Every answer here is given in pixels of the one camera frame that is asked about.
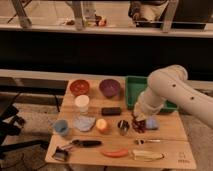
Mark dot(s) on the dark red grape bunch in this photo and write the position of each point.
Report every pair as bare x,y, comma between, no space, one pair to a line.
139,126

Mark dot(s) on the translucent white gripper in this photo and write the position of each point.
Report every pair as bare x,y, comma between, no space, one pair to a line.
139,117

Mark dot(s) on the white paper cup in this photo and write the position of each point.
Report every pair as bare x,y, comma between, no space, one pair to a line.
82,103

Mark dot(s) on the blue plastic cup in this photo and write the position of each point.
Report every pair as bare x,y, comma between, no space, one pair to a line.
61,127

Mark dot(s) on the small metal cup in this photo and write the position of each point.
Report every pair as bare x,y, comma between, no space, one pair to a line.
123,127

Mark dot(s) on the black office chair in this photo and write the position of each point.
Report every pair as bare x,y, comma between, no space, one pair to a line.
8,118

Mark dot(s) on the red bowl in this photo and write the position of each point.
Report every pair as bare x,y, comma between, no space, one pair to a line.
79,87

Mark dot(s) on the purple bowl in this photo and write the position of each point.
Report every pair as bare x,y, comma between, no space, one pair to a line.
110,87

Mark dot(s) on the blue sponge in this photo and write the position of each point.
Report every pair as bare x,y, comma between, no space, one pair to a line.
151,123

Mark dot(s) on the red yellow apple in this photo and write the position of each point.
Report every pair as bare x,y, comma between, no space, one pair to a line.
102,125

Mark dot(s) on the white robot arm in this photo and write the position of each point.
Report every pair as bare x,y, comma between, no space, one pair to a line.
169,83

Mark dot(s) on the orange carrot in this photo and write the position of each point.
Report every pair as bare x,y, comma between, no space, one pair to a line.
115,154

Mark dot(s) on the grey blue cloth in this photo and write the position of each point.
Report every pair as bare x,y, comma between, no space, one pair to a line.
84,123

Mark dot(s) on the wooden table board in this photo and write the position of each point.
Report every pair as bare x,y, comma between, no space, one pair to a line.
174,143

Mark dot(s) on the black rectangular block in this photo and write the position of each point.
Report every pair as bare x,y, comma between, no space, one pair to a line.
111,111

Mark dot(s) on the green plastic tray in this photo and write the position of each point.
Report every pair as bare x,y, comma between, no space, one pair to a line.
134,85

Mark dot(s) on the silver fork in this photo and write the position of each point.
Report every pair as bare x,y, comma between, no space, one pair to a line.
140,141

